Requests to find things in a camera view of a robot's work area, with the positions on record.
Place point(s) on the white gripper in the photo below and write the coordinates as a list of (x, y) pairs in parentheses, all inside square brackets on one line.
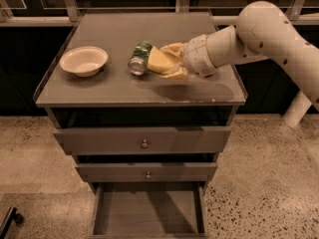
[(196, 56)]

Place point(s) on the yellow sponge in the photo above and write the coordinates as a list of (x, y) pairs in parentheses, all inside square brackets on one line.
[(163, 59)]

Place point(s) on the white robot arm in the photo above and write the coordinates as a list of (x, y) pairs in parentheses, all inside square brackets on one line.
[(261, 30)]

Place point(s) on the grey top drawer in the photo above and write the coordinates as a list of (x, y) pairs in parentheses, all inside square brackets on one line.
[(127, 140)]

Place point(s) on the grey drawer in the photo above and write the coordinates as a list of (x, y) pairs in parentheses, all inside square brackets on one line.
[(136, 172), (149, 210), (127, 140)]

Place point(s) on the grey drawer cabinet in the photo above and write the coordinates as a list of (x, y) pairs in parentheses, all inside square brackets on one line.
[(114, 97)]

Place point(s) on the top drawer knob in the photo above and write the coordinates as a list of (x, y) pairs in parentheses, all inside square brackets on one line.
[(144, 144)]

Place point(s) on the grey middle drawer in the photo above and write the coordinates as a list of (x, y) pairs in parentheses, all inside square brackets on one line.
[(136, 172)]

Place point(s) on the grey bottom drawer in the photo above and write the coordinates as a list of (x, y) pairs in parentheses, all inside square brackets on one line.
[(149, 210)]

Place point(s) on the green soda can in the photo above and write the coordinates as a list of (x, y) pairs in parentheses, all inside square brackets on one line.
[(138, 63)]

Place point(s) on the white bowl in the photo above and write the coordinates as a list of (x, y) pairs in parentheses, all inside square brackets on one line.
[(84, 61)]

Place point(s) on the black caster wheel base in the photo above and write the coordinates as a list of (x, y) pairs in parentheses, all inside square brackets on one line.
[(11, 216)]

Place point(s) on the metal railing frame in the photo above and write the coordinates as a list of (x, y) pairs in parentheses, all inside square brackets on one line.
[(66, 12)]

